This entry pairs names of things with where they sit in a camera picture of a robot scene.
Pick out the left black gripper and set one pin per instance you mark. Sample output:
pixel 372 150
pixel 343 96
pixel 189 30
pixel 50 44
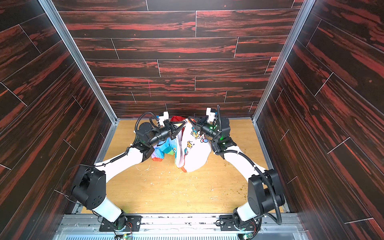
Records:
pixel 170 131

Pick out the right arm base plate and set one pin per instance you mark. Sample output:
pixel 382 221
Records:
pixel 232 222

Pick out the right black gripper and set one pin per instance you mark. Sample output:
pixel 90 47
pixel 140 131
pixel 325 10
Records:
pixel 199 126

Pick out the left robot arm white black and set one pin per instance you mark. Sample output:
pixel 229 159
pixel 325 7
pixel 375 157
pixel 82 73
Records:
pixel 89 186

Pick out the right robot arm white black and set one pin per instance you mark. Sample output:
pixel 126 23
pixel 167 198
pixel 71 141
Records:
pixel 265 191

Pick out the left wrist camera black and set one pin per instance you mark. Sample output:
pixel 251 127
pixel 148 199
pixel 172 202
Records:
pixel 163 118

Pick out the white orange kids jacket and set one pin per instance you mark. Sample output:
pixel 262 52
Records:
pixel 190 150

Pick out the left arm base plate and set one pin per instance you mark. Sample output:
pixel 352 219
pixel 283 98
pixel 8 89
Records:
pixel 128 223

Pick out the aluminium front rail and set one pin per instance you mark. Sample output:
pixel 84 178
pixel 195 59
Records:
pixel 153 227

